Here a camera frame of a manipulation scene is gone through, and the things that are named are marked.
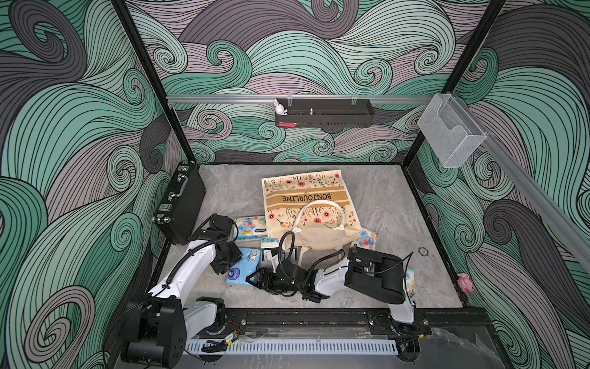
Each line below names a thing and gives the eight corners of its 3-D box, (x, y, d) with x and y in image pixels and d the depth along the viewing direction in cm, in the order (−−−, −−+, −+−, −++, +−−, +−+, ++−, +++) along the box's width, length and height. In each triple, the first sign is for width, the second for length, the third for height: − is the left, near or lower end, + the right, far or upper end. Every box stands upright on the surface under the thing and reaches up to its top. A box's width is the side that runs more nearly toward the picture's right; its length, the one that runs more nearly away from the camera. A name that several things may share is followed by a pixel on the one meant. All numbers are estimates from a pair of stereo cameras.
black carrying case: (174, 248, 92) (149, 220, 75) (194, 192, 111) (177, 161, 94) (197, 248, 92) (176, 220, 75) (213, 192, 111) (199, 161, 94)
